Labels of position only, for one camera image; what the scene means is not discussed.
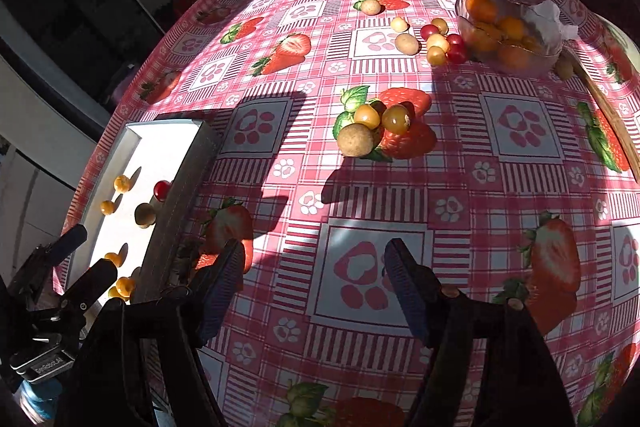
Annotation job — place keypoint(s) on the white tray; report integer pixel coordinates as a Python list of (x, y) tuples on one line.
[(150, 147)]

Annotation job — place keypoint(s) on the white crumpled tissue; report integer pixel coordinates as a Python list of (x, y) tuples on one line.
[(550, 19)]

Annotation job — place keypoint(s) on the yellow cherry tomato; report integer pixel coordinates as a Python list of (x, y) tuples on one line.
[(367, 116)]

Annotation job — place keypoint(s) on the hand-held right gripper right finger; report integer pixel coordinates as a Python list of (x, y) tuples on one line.
[(410, 302)]

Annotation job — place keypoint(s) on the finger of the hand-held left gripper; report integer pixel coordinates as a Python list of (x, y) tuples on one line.
[(65, 239), (95, 282)]

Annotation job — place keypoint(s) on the greenish brown round fruit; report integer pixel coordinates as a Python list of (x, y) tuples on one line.
[(145, 214)]

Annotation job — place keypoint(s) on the wooden spatula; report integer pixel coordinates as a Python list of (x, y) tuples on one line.
[(607, 109)]

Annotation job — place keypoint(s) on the red checkered strawberry tablecloth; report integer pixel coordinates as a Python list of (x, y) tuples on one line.
[(450, 187)]

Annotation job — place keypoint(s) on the glass bowl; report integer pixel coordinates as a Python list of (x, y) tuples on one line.
[(545, 57)]

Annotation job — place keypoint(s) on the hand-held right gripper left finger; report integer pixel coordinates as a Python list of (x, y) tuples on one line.
[(220, 287)]

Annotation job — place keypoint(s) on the red cherry tomato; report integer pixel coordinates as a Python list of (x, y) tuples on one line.
[(161, 189), (457, 53), (429, 31), (456, 39)]

